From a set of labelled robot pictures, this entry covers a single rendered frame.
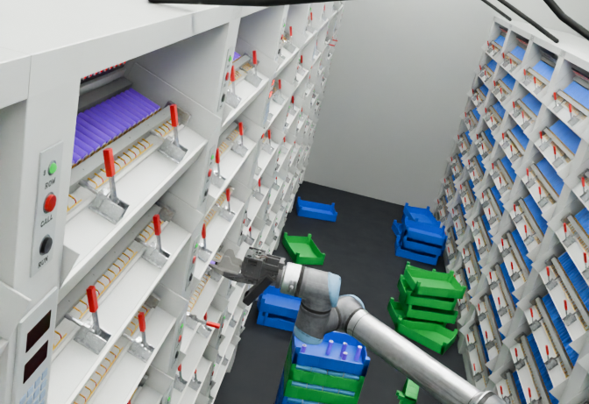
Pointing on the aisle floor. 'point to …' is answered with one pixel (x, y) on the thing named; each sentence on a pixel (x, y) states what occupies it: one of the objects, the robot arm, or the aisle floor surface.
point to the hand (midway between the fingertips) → (213, 265)
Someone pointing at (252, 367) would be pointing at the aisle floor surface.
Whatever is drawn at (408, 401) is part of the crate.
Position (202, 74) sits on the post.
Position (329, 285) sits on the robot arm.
